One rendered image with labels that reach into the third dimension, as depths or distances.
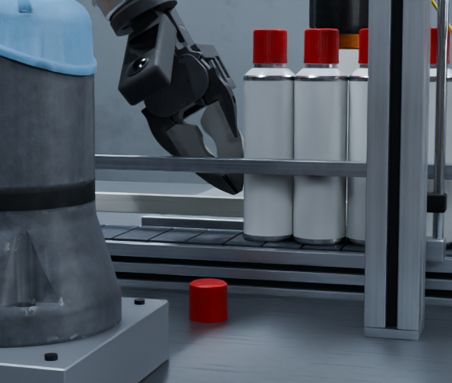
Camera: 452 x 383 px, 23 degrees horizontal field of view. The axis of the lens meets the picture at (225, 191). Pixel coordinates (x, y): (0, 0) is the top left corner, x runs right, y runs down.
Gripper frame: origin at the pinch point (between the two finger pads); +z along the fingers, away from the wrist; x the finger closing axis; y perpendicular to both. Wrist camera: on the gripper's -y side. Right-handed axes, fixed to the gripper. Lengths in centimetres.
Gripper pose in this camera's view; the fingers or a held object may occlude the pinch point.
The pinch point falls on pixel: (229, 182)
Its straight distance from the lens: 109.6
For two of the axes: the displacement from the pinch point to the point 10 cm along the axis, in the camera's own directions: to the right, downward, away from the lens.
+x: -8.3, 4.7, 3.0
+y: 2.7, -1.2, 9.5
